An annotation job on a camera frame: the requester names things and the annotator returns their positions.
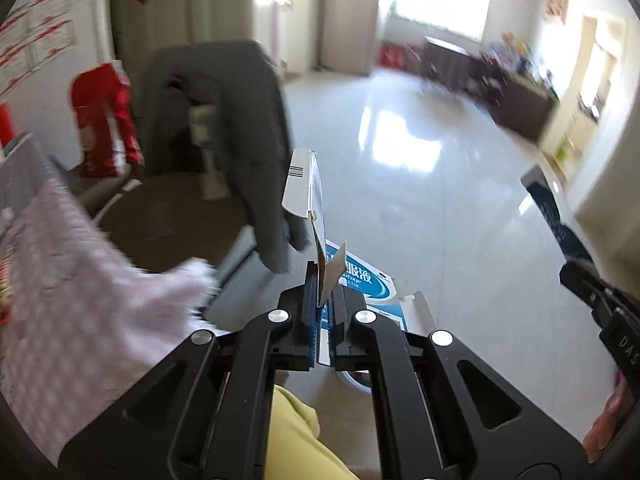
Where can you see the light wooden wardrobe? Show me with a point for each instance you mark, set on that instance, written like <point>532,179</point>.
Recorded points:
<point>350,15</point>

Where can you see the dark wooden sideboard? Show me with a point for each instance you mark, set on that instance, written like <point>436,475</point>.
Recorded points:
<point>515,95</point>

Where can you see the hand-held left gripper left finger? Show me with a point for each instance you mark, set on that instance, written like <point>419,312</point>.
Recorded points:
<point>312,312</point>

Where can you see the blue white carton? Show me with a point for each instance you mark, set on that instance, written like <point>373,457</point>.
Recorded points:
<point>372,282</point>

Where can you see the person's yellow clothing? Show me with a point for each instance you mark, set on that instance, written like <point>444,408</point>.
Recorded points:
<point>300,440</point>

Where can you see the red box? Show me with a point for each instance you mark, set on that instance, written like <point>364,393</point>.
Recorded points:
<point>392,55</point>

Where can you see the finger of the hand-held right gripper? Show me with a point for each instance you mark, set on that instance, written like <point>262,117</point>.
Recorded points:
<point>555,215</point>

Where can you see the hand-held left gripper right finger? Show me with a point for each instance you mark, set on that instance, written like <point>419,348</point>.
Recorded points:
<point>345,320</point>

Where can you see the red gift bag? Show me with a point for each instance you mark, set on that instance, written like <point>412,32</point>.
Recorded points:
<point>100,120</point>

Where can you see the person's right hand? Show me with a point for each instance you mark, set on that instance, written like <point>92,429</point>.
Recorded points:
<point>607,420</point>

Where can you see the chair with grey jacket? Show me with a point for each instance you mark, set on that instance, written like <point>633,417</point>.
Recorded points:
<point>240,110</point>

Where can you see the red bordered wall certificate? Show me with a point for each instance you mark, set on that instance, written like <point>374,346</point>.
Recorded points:
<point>35,25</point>

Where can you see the pink wall hanging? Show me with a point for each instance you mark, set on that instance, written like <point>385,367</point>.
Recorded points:
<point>557,6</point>

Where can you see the brown round stool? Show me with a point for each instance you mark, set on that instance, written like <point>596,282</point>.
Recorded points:
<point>175,220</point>

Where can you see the pink checkered tablecloth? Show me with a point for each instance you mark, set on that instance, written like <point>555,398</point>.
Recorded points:
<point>85,300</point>

